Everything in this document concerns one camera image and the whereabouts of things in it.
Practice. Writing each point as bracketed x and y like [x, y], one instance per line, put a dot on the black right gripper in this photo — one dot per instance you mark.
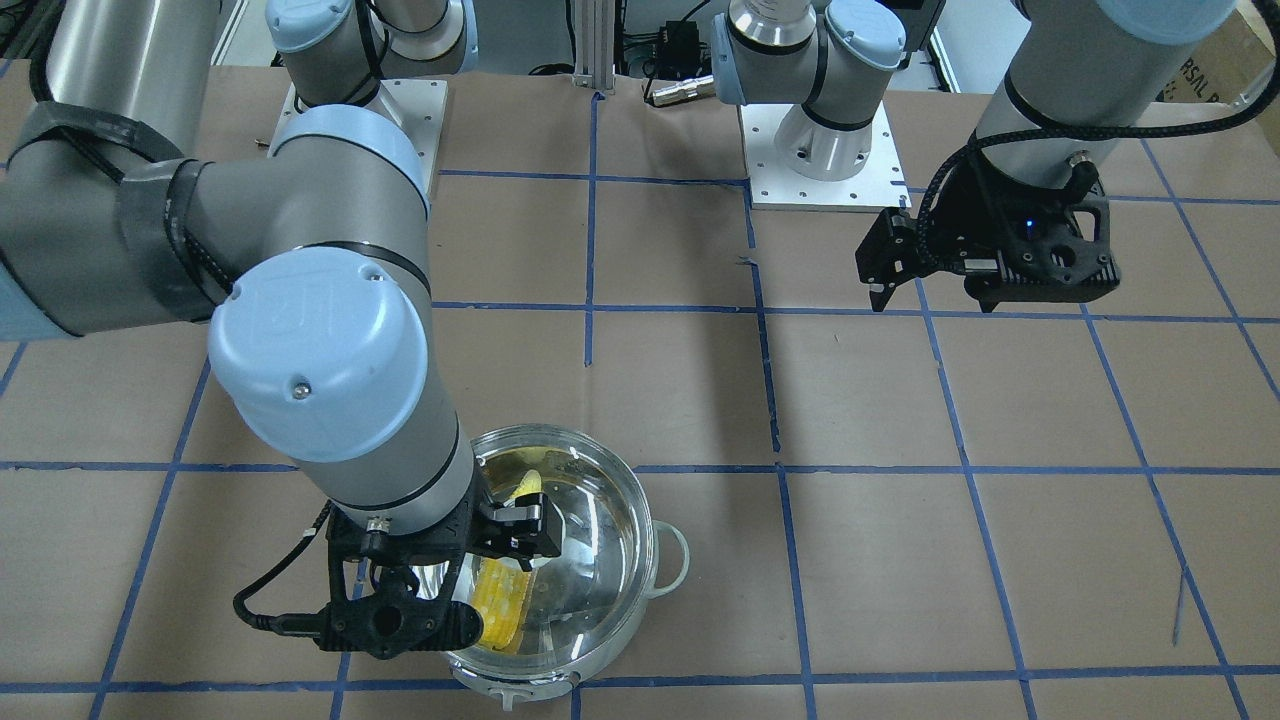
[517, 531]

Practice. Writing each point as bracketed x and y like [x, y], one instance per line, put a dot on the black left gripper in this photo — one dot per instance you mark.
[975, 215]

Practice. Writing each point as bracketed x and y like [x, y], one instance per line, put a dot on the yellow corn cob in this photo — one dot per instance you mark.
[501, 593]

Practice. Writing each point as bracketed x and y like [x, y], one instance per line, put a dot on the glass pot lid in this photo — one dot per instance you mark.
[580, 605]

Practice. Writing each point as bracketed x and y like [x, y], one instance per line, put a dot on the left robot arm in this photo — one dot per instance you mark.
[1079, 82]

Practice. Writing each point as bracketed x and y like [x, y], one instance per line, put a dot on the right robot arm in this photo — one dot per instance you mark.
[308, 265]

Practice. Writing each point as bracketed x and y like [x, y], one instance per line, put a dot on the pale green steel pot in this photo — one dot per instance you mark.
[512, 689]

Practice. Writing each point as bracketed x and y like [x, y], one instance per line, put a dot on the cardboard box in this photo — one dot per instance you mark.
[1231, 67]

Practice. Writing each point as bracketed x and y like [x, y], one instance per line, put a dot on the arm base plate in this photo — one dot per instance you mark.
[402, 125]
[794, 164]

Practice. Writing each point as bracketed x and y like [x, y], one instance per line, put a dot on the aluminium frame post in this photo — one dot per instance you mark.
[595, 29]

